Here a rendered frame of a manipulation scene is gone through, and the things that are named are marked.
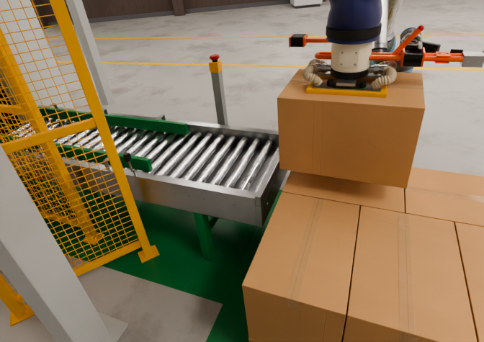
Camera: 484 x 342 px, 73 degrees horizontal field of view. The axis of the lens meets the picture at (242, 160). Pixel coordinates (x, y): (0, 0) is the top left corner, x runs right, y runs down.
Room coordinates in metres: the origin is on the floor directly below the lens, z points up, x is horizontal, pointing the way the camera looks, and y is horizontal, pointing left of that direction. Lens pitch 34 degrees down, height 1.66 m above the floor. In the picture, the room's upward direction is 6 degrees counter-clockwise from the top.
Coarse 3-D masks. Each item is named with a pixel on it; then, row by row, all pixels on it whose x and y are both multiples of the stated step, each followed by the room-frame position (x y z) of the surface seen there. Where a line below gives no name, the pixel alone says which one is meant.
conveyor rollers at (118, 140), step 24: (48, 120) 2.60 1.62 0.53; (72, 144) 2.14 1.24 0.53; (96, 144) 2.11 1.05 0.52; (120, 144) 2.08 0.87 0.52; (144, 144) 2.04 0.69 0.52; (168, 144) 2.00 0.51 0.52; (192, 144) 1.96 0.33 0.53; (216, 144) 1.91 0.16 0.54; (240, 144) 1.86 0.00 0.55; (168, 168) 1.67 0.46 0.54; (192, 168) 1.63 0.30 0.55; (240, 168) 1.58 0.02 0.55
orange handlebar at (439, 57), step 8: (312, 40) 1.77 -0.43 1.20; (320, 40) 1.75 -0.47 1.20; (320, 56) 1.48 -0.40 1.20; (328, 56) 1.46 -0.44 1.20; (376, 56) 1.38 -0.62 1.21; (384, 56) 1.36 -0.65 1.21; (392, 56) 1.35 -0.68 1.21; (400, 56) 1.34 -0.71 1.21; (432, 56) 1.29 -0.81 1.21; (440, 56) 1.27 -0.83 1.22; (448, 56) 1.26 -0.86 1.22; (456, 56) 1.26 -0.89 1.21
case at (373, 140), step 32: (288, 96) 1.37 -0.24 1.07; (320, 96) 1.33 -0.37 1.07; (352, 96) 1.29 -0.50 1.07; (416, 96) 1.22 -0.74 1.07; (288, 128) 1.35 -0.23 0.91; (320, 128) 1.29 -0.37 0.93; (352, 128) 1.23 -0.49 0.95; (384, 128) 1.17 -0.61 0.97; (416, 128) 1.12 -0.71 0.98; (288, 160) 1.36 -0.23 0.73; (320, 160) 1.29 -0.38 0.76; (352, 160) 1.22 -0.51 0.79; (384, 160) 1.16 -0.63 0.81
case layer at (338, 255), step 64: (320, 192) 1.30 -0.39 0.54; (384, 192) 1.25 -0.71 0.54; (448, 192) 1.20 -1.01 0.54; (256, 256) 0.93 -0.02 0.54; (320, 256) 0.89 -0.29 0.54; (384, 256) 0.86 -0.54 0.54; (448, 256) 0.83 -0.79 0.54; (256, 320) 0.77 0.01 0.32; (320, 320) 0.67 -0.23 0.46; (384, 320) 0.60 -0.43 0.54; (448, 320) 0.58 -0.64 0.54
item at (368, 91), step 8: (328, 80) 1.39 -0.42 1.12; (312, 88) 1.39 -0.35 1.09; (320, 88) 1.37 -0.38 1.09; (328, 88) 1.36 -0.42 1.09; (336, 88) 1.35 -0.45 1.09; (344, 88) 1.34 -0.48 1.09; (352, 88) 1.33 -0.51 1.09; (360, 88) 1.32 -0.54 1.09; (368, 88) 1.31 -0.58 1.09; (384, 88) 1.30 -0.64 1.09; (376, 96) 1.26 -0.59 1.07; (384, 96) 1.25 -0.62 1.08
